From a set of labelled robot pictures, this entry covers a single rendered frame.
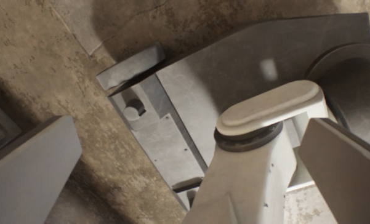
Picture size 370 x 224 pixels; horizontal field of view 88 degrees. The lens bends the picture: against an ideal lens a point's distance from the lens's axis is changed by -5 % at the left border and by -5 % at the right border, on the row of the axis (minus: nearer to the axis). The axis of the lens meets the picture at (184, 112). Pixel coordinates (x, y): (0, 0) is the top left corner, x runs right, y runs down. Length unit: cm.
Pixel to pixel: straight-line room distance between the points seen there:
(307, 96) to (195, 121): 28
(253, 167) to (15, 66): 87
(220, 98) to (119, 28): 39
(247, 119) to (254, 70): 17
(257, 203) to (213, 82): 31
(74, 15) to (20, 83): 36
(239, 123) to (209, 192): 14
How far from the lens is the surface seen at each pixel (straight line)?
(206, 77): 50
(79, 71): 80
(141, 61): 50
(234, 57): 50
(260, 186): 32
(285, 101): 39
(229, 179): 34
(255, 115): 38
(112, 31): 72
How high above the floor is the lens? 65
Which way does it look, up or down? 64 degrees down
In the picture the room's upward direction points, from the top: 168 degrees counter-clockwise
